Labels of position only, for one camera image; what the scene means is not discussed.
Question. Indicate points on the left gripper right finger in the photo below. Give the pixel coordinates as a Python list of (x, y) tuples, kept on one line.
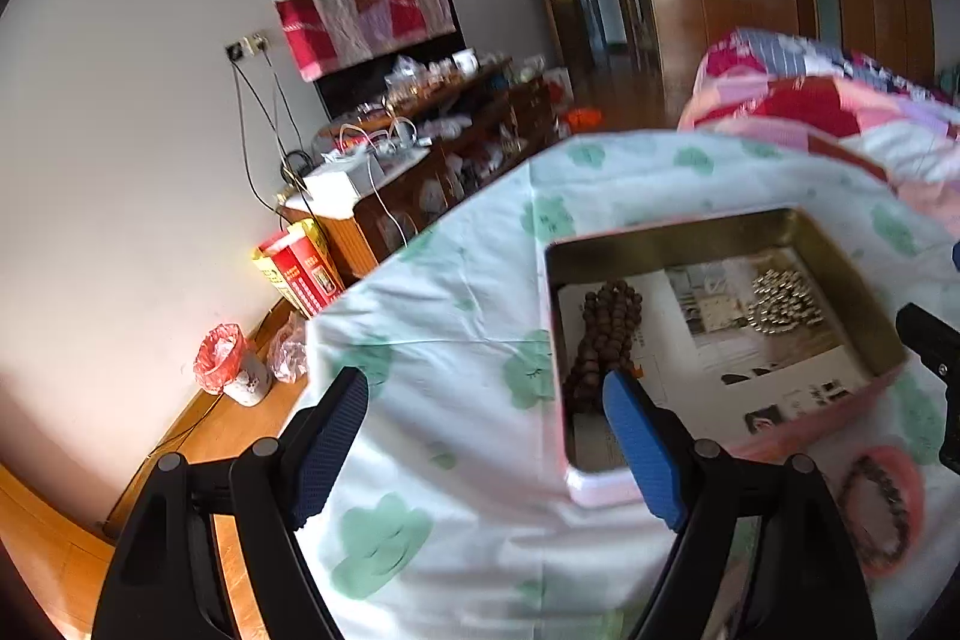
[(804, 581)]

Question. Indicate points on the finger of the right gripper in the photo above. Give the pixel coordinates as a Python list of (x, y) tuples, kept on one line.
[(936, 344)]

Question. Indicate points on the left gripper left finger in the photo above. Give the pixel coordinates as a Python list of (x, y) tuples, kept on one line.
[(165, 579)]

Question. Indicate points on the pink bangle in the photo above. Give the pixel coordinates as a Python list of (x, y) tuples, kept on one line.
[(881, 501)]

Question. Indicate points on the pink biscuit tin box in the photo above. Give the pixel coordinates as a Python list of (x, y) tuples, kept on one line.
[(623, 253)]

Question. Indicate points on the paper leaflet in tin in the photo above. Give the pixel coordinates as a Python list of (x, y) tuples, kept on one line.
[(744, 351)]

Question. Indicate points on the red bag waste bin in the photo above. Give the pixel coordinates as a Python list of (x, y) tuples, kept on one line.
[(226, 364)]

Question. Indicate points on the white cloud-print bedsheet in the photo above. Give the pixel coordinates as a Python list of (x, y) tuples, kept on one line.
[(478, 501)]

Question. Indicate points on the pink patchwork quilt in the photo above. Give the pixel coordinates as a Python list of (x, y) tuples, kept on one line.
[(790, 92)]

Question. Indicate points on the red yellow carton box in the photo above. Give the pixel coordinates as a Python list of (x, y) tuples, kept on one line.
[(299, 265)]

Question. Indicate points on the white box appliance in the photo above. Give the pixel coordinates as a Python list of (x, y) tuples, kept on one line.
[(334, 189)]

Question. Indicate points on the wooden tv cabinet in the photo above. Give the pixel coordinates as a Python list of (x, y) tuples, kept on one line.
[(436, 152)]

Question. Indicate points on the white mug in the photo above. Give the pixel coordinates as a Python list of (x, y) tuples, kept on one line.
[(466, 62)]

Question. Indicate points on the red patchwork cloth cover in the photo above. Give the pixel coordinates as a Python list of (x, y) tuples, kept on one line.
[(325, 36)]

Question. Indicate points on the wall power socket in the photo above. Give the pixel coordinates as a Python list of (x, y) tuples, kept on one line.
[(249, 45)]

